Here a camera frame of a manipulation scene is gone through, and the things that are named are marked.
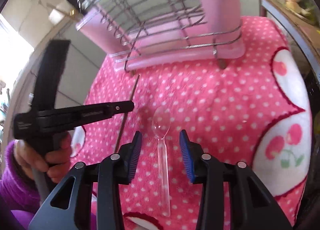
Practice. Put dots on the pink plastic drip tray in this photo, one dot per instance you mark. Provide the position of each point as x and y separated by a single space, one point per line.
165 39

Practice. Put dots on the right pink utensil cup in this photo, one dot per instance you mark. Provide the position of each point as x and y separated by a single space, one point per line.
223 17

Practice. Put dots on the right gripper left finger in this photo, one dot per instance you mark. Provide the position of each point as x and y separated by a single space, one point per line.
68 206

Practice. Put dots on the dark thin chopstick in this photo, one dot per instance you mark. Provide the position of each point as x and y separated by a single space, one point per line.
125 117

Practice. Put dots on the person left hand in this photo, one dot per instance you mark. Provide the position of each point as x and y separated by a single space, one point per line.
55 164

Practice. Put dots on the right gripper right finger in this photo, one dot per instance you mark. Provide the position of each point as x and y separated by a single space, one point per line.
252 205

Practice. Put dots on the metal storage shelf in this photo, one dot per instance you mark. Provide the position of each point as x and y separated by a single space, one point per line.
305 46

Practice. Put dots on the cardboard sheet on shelf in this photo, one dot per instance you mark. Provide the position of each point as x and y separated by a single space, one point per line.
309 31

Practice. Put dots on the pink polka dot blanket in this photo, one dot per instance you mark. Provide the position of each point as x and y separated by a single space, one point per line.
256 110

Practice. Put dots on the clear plastic spoon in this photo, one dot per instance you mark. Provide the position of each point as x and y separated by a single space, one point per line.
160 127

